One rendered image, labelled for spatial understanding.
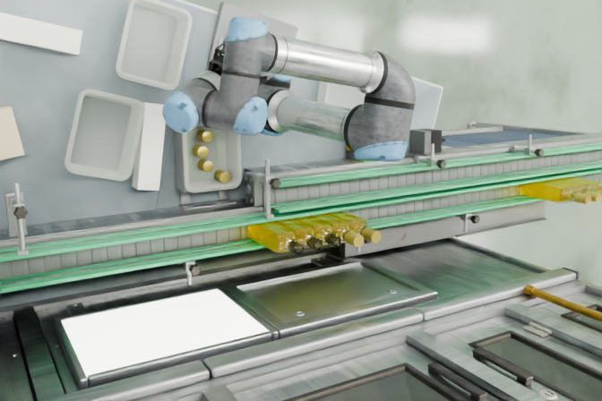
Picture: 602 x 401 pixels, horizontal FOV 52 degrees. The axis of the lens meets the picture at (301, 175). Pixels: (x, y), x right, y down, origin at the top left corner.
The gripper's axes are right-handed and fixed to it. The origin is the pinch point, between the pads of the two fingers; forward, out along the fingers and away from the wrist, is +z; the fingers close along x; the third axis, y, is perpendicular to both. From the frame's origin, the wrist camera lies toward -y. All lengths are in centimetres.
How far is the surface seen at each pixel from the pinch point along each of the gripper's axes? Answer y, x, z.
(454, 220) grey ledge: -62, -68, 58
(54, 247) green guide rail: -46, 25, -40
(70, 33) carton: -9.2, 45.7, -6.5
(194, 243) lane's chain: -55, 1, -11
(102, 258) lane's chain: -55, 18, -30
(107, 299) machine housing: -70, 16, -30
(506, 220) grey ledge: -66, -87, 76
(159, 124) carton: -30.2, 22.0, 0.4
